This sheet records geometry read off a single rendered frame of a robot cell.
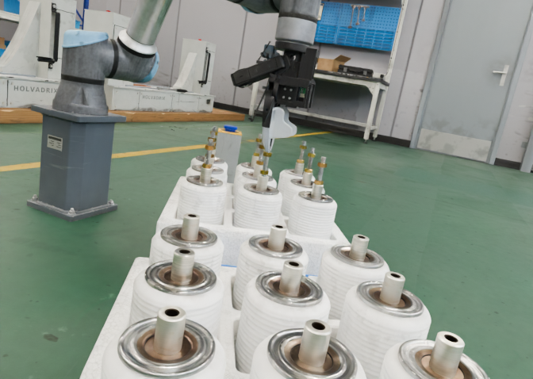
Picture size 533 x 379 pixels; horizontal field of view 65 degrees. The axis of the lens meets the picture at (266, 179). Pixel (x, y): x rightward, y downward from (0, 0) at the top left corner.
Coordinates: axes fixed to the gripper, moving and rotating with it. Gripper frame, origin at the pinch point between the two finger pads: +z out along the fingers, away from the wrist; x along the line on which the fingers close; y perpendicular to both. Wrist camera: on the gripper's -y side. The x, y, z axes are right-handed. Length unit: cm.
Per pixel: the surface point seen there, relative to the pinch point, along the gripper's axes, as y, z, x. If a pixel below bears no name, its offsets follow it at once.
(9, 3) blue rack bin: -460, -57, 369
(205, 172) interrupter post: -10.0, 7.5, -5.3
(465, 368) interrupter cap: 33, 9, -46
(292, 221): 8.2, 15.1, 1.0
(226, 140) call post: -20.3, 5.9, 31.9
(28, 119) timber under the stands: -183, 32, 125
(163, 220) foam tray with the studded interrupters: -14.2, 16.8, -12.6
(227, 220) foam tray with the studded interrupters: -4.3, 16.8, -4.0
